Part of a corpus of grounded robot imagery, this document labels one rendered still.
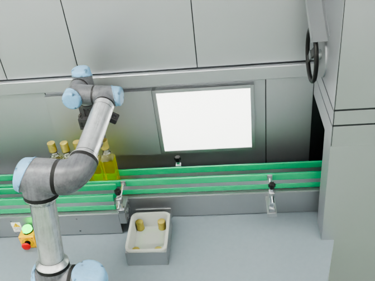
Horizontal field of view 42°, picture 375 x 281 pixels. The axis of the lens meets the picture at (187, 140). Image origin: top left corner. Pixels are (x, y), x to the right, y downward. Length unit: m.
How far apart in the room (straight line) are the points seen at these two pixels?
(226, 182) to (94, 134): 0.72
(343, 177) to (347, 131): 0.21
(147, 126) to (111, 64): 0.32
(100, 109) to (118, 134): 0.50
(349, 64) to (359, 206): 0.64
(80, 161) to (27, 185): 0.18
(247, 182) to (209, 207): 0.22
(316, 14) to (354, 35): 0.28
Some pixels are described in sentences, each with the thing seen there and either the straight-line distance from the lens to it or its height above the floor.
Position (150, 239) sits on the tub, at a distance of 2.17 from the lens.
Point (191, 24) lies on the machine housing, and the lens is 1.96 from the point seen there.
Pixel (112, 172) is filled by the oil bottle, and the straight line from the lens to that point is 2.18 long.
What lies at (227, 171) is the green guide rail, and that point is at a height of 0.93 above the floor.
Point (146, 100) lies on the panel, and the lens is 2.10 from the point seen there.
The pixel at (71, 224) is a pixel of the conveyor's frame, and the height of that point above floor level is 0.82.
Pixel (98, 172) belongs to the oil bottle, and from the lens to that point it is 2.18.
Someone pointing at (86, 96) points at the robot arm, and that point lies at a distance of 1.84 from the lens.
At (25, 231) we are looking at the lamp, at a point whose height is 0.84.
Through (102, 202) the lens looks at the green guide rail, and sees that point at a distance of 2.16.
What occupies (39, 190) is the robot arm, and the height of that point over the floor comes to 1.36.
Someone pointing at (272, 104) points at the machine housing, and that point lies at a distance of 2.14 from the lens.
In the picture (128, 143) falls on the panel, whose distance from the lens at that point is 2.25.
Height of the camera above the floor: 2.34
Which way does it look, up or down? 36 degrees down
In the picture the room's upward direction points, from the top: 7 degrees counter-clockwise
